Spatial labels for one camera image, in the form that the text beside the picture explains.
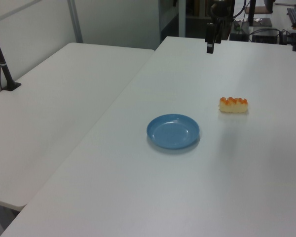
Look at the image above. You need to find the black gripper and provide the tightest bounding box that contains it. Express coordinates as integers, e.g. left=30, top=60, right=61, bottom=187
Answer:
left=205, top=0, right=231, bottom=54

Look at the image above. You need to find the bread with orange topping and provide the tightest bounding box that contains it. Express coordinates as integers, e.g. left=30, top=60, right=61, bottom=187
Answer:
left=218, top=96, right=249, bottom=114

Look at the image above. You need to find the black flat plate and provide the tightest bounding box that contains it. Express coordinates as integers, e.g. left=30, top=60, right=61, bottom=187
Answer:
left=249, top=17, right=272, bottom=27

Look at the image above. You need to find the blue plate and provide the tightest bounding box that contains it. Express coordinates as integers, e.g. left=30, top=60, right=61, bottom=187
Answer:
left=146, top=113, right=201, bottom=150

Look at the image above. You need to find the small black device box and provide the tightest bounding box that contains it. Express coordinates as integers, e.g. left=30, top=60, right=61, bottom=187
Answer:
left=230, top=22, right=249, bottom=41

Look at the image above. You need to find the black upright stand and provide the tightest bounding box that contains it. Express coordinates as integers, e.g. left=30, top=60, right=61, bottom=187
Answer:
left=247, top=0, right=258, bottom=28

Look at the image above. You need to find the black electronics box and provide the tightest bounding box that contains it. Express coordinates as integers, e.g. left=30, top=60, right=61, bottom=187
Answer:
left=251, top=29, right=280, bottom=44

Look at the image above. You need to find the white side table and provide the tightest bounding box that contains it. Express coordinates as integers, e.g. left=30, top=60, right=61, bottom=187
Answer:
left=0, top=42, right=155, bottom=212

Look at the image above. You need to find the grey partition frame post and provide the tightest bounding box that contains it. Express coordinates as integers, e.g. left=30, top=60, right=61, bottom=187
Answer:
left=67, top=0, right=83, bottom=44

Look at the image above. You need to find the black camera pole with base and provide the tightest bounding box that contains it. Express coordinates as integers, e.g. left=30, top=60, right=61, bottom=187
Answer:
left=0, top=19, right=22, bottom=92

